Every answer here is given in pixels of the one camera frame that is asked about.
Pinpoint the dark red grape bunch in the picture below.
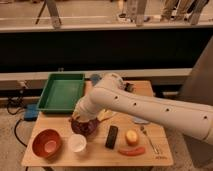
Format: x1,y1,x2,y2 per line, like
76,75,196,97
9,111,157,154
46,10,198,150
76,122,93,132

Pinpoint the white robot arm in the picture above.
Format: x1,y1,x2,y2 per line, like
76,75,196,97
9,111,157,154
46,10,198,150
72,73,213,145

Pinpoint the purple bowl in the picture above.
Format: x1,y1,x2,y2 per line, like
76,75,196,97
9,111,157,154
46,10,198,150
71,119,99,136

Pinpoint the red bowl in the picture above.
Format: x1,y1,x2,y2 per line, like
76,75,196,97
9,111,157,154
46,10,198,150
32,129,62,158

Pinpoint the blue plastic cup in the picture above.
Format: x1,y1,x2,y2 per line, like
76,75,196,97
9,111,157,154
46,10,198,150
90,74,101,86

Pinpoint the black brush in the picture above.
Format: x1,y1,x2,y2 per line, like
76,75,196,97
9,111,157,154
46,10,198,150
125,83,134,93

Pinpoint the light blue cloth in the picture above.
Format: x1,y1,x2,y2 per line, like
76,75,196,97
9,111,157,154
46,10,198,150
133,117,150,124

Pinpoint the green plastic tray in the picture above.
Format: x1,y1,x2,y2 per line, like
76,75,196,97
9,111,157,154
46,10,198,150
37,73,85,114

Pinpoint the black rectangular block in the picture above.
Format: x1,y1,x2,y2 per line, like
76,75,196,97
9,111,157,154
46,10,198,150
105,125,118,149

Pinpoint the wooden folding table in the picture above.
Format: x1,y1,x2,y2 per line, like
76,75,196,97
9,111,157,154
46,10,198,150
21,80,174,167

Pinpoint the metal fork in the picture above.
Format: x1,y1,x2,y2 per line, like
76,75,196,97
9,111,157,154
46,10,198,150
140,125,159,154

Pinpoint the yellow apple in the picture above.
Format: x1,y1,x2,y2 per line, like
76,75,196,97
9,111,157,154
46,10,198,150
125,130,139,146

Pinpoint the orange carrot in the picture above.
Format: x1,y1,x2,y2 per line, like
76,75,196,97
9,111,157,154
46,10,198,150
118,147,145,156

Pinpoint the blue power box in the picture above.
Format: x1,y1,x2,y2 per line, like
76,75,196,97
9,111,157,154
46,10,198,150
24,104,38,121

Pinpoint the black cable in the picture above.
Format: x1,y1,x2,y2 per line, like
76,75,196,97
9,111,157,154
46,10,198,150
6,96,28,148

